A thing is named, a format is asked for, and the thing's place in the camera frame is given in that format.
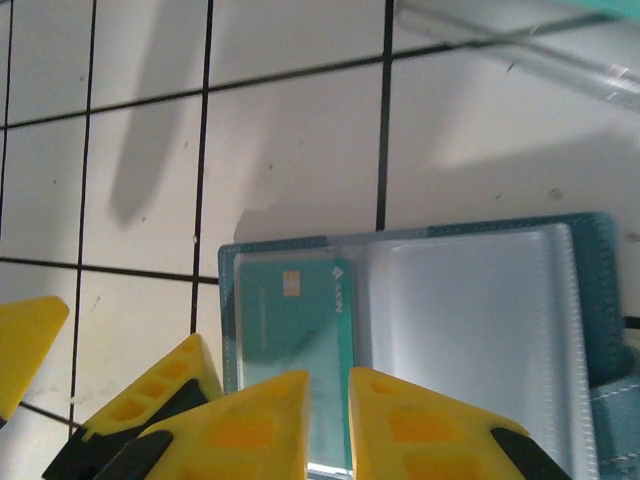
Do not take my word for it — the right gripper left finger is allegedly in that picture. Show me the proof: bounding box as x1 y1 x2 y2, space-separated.
92 369 313 480

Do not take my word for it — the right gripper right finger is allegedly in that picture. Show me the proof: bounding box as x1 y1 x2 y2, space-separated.
348 367 572 480

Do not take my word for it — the teal leather card holder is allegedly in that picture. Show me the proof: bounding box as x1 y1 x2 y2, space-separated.
217 212 640 480

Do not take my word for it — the clear plastic card box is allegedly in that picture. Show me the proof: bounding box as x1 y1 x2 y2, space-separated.
394 0 640 109

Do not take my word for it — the teal AION card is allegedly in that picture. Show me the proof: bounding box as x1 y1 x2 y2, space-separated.
238 252 357 471

